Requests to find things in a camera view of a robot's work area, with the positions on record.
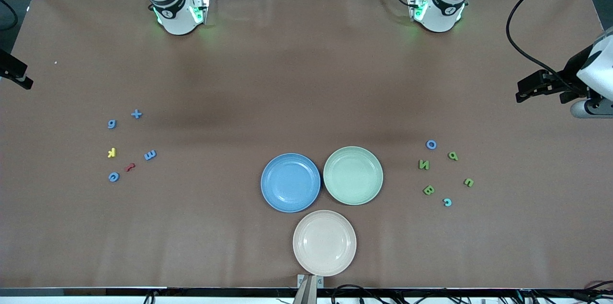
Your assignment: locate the beige plate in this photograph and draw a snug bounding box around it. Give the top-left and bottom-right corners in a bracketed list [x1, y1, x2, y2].
[293, 210, 357, 277]

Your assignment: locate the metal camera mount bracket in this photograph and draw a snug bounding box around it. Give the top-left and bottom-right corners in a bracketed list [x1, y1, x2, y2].
[293, 274, 324, 304]

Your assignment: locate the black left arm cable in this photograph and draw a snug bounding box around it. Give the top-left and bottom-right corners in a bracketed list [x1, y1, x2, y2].
[506, 0, 613, 96]

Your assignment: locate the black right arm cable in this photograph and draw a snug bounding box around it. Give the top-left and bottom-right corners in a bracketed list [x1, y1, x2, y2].
[0, 0, 18, 32]

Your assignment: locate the green plate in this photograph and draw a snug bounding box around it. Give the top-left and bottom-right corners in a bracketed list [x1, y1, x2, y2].
[323, 146, 384, 206]

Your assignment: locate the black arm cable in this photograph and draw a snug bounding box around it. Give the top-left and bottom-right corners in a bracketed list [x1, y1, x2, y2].
[0, 0, 18, 32]
[506, 0, 613, 96]

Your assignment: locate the blue plate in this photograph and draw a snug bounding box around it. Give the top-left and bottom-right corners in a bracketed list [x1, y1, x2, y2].
[261, 153, 321, 213]

